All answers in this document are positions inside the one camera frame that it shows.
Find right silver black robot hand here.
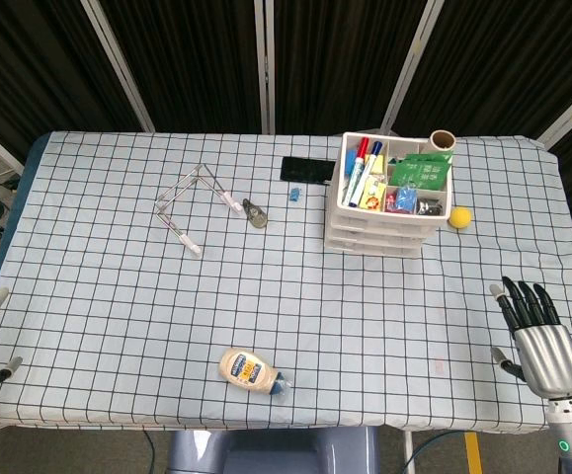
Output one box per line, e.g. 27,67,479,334
489,276,572,400

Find clear plastic drawer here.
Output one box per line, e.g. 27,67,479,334
326,222,433,246
329,205,448,232
324,236,424,258

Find white drawer organizer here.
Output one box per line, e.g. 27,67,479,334
323,131,454,258

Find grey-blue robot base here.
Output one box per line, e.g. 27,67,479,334
166,427,380,474

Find dark blue table pad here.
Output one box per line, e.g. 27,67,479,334
0,133,52,287

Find blue checked tablecloth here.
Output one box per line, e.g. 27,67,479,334
0,130,572,434

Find yellow foam ball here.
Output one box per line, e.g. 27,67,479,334
447,205,474,232

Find white table leg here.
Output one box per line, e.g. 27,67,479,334
402,429,415,474

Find black binder clips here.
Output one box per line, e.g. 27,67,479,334
417,197,446,217

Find blue white packet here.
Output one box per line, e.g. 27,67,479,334
394,186,419,213

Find green tea packet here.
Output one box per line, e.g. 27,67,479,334
387,151,454,192

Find yellow snack packet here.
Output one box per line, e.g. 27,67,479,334
359,176,389,211

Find brown cardboard tube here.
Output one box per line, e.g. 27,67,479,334
422,128,457,155

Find blue cap whiteboard marker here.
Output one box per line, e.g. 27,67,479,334
347,141,385,207

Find mayonnaise squeeze bottle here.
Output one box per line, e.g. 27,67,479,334
217,347,294,398

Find red cap whiteboard marker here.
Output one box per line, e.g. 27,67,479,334
345,136,371,194

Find grey correction tape dispenser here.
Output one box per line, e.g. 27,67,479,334
241,197,270,231

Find black smartphone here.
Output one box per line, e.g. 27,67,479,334
280,155,337,185

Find black folding screen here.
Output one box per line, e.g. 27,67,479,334
0,0,572,258

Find green floor cable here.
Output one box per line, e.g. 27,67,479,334
406,428,469,474

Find folding metal wire stand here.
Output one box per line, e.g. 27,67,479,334
155,164,245,258

